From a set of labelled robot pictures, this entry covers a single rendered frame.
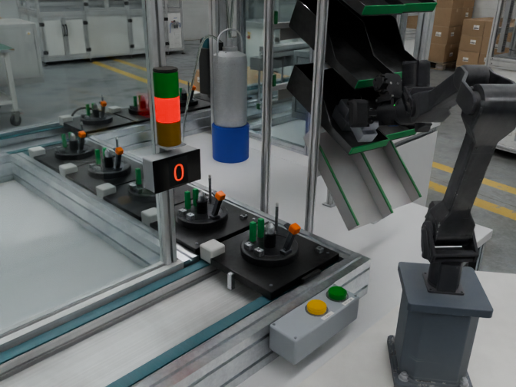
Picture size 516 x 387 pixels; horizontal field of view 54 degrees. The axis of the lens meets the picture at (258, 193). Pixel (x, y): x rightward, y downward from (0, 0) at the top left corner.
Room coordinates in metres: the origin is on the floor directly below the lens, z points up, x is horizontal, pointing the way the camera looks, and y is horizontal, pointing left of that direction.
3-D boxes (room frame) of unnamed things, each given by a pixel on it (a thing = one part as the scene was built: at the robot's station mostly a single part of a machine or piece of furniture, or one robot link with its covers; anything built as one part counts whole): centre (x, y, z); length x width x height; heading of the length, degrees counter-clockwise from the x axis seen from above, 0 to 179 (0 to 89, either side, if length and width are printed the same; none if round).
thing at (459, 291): (0.81, -0.35, 1.09); 0.07 x 0.07 x 0.06; 83
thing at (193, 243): (1.25, 0.15, 1.01); 0.24 x 0.24 x 0.13; 45
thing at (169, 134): (1.02, 0.19, 1.28); 0.05 x 0.05 x 0.05
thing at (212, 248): (1.07, 0.11, 0.97); 0.05 x 0.05 x 0.04; 45
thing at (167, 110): (1.02, 0.19, 1.33); 0.05 x 0.05 x 0.05
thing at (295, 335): (0.86, -0.12, 0.93); 0.21 x 0.07 x 0.06; 135
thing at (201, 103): (2.56, 0.38, 1.01); 0.24 x 0.24 x 0.13; 45
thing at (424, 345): (0.81, -0.35, 0.96); 0.15 x 0.15 x 0.20; 83
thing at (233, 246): (1.07, -0.03, 0.96); 0.24 x 0.24 x 0.02; 45
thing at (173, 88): (1.02, 0.19, 1.38); 0.05 x 0.05 x 0.05
